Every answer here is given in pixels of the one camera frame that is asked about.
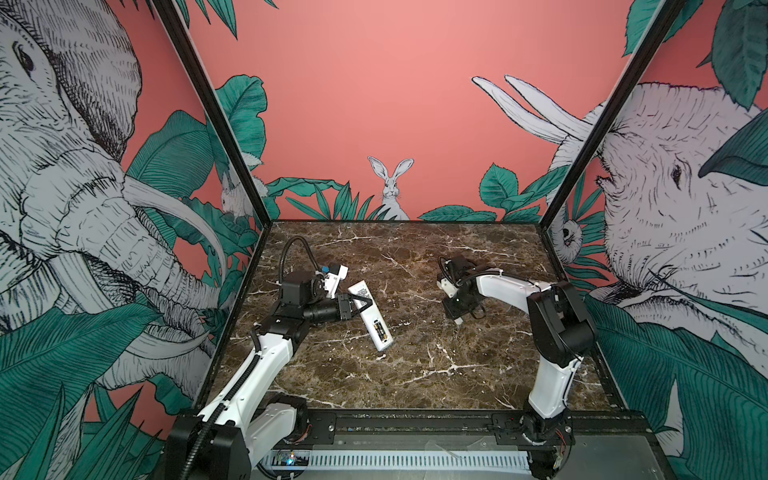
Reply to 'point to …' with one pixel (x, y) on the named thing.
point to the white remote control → (371, 315)
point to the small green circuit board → (291, 457)
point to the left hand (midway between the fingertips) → (369, 301)
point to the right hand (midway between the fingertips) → (448, 308)
